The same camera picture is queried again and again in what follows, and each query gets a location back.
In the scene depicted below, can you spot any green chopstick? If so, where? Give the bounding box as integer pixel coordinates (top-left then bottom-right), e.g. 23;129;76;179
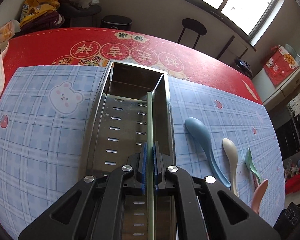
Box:
147;92;154;240

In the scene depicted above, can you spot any pink spoon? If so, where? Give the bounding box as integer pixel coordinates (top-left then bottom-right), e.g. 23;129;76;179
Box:
251;179;269;214

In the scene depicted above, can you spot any green spoon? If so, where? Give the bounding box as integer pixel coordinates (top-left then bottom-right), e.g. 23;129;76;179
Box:
245;148;261;185

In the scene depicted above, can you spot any white speckled spoon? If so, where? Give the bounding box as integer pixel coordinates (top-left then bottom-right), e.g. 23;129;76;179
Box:
222;138;239;197

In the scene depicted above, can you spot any blue spoon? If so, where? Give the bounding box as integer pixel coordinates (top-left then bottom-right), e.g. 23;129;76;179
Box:
185;117;231;189

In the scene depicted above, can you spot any stainless steel utensil tray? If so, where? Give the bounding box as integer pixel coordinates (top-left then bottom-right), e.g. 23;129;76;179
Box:
78;61;175;239

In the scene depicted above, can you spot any blue plaid bear placemat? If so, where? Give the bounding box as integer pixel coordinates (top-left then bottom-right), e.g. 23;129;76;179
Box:
0;66;285;239

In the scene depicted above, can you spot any white refrigerator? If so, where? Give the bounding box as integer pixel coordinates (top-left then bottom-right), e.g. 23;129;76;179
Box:
252;68;300;112

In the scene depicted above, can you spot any black rice cooker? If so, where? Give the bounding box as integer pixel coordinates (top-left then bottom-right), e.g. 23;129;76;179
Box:
234;58;253;79

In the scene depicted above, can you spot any red printed tablecloth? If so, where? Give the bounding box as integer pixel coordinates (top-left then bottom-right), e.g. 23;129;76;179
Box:
0;26;264;128

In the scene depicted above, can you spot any red cloth on refrigerator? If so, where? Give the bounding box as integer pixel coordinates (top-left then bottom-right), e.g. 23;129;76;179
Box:
263;46;299;87

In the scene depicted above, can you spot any black round stool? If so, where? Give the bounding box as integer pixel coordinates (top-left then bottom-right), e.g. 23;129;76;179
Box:
177;18;207;49

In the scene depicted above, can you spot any black waste bin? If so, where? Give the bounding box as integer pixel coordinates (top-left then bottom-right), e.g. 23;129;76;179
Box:
100;15;132;31

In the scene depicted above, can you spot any tissue box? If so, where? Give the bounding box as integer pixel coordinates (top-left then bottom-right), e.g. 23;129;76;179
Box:
0;20;20;44

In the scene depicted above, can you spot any black folding chair frame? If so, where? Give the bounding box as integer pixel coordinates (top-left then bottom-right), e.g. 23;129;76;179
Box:
216;35;249;60

